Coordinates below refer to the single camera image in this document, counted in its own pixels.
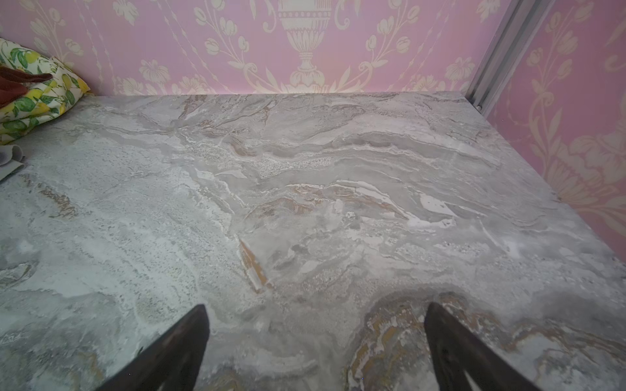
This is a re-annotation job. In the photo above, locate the right corner aluminium post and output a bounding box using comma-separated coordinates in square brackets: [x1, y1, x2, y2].
[466, 0, 554, 117]

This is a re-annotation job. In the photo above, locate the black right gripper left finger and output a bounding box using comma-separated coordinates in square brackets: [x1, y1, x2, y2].
[98, 305, 210, 390]

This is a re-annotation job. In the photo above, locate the lemon print floral cloth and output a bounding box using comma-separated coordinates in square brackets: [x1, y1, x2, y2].
[1, 38, 91, 145]

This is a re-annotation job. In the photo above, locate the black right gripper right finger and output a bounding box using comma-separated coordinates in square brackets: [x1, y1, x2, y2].
[424, 302, 538, 391]

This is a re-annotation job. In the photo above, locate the dark red cloth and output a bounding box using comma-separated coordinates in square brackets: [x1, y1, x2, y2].
[1, 66, 52, 108]

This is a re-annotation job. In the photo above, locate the light grey ribbed cloth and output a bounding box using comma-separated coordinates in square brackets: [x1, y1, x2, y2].
[0, 144, 24, 181]

